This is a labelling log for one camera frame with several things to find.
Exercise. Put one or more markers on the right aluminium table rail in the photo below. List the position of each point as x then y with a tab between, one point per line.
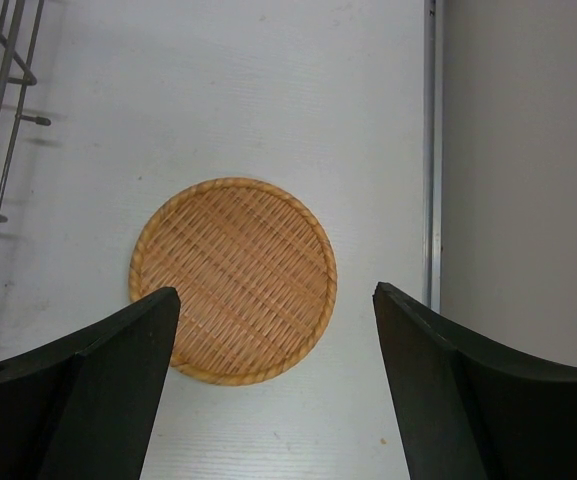
433	150

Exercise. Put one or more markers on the orange woven plate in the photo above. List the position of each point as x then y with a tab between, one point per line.
255	272

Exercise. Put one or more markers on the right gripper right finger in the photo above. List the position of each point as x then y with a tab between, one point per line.
469	407

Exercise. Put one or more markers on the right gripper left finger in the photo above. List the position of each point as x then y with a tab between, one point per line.
83	406

